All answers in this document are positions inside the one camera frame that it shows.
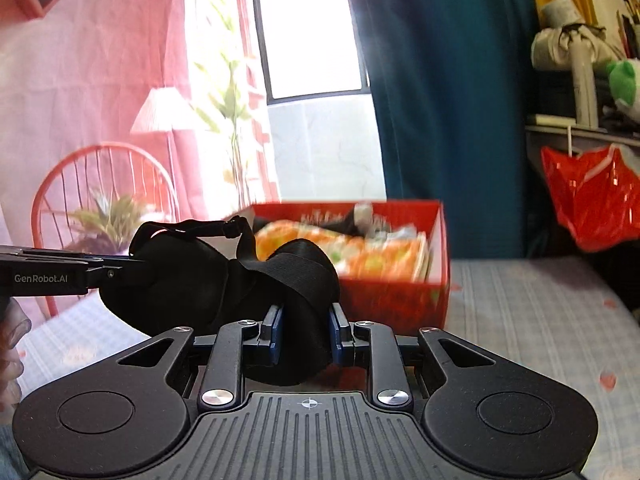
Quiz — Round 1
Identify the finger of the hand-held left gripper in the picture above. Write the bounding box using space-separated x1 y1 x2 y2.
82 254 148 293

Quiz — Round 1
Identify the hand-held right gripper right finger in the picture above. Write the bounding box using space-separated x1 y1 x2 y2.
329 304 526 408

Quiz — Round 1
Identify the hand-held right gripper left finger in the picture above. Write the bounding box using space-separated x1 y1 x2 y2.
87 304 287 408

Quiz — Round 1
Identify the red strawberry print cardboard box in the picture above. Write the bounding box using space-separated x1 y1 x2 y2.
225 200 451 331

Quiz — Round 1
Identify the orange floral cloth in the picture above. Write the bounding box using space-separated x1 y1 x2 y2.
255 221 431 283

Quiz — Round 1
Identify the black fabric bag with strap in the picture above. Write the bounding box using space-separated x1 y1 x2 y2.
99 216 342 387

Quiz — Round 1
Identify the person's left hand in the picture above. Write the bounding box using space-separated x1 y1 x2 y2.
0 300 32 403

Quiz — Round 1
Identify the dark blue curtain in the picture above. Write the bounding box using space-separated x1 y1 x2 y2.
345 0 543 261

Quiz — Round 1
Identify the red plastic bag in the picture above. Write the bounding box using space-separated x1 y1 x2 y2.
541 144 640 253

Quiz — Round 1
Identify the dark framed window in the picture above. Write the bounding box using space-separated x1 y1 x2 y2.
250 0 371 106

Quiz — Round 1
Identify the tall white bottle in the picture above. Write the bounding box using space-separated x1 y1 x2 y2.
570 40 600 128

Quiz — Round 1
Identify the beige cloth bag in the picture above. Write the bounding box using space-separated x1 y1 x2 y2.
531 24 621 72

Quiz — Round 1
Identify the green and white plush toy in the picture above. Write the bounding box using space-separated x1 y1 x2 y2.
605 59 640 121

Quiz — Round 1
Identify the white cylindrical object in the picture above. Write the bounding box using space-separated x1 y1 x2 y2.
541 0 585 28

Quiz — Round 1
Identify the bunch of makeup brushes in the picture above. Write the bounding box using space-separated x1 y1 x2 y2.
617 0 640 58

